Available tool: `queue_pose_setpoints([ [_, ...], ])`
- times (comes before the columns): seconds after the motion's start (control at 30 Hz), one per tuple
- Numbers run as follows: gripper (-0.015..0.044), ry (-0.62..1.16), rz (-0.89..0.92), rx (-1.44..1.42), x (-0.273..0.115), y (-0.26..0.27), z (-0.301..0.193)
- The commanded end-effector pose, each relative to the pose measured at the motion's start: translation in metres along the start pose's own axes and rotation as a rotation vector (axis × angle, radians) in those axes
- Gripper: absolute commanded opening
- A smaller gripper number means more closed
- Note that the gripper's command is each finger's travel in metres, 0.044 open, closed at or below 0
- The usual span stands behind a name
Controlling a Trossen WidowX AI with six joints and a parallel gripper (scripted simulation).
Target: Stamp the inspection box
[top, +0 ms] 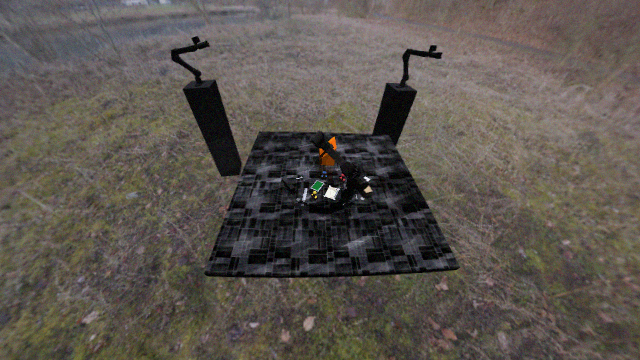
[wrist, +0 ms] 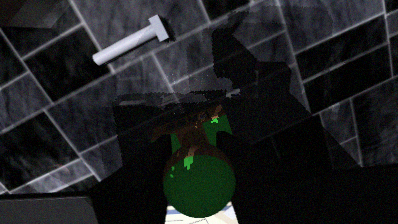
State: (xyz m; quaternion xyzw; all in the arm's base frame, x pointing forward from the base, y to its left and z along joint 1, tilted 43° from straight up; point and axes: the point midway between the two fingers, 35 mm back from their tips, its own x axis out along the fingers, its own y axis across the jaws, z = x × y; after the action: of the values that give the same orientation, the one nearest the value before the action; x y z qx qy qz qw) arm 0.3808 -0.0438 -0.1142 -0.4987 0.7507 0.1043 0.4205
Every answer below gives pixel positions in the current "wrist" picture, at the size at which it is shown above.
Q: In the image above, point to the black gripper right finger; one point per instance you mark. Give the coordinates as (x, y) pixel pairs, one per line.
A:
(270, 190)

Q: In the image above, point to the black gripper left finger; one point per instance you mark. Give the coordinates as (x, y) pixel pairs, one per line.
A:
(132, 195)

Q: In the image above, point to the white paper card taped down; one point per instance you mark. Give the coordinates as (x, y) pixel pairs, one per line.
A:
(225, 216)

